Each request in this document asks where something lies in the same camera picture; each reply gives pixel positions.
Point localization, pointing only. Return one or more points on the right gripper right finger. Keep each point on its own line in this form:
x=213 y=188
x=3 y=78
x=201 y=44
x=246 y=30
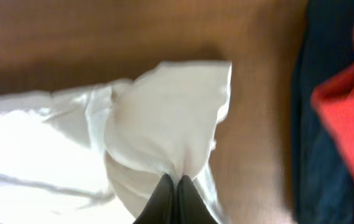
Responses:
x=190 y=206

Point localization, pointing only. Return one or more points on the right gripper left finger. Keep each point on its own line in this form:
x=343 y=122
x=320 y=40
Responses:
x=159 y=208

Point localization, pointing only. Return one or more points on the white t-shirt black print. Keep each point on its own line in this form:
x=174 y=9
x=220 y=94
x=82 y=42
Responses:
x=95 y=154

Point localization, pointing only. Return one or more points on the navy folded garment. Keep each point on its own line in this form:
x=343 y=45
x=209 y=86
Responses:
x=323 y=189

